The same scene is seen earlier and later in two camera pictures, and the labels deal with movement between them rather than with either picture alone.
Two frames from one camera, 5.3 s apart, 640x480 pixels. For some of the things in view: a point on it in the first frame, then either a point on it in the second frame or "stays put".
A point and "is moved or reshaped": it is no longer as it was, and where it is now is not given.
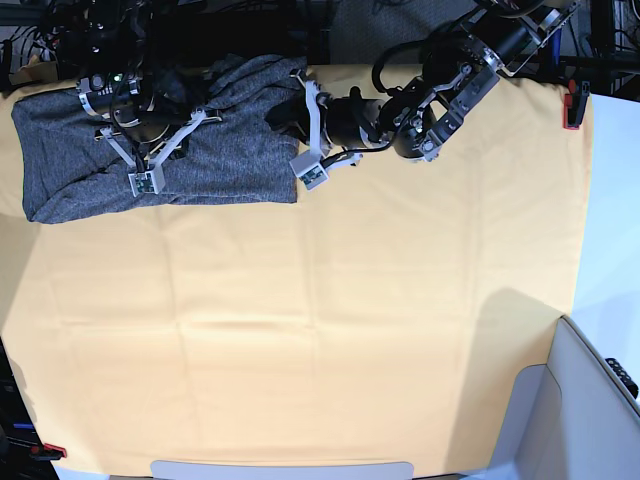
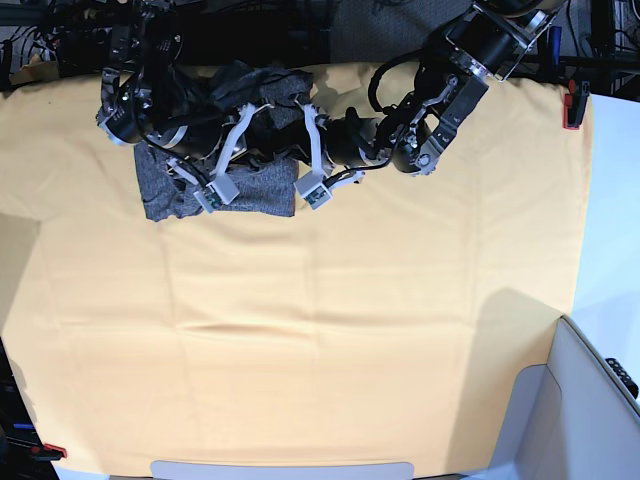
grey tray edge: x=188 y=470 stays put
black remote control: x=626 y=378 stays put
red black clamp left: x=47 y=452 stays put
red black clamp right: x=575 y=103 stays put
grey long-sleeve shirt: x=66 y=172 is moved or reshaped
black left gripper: x=149 y=104 -> x=215 y=135
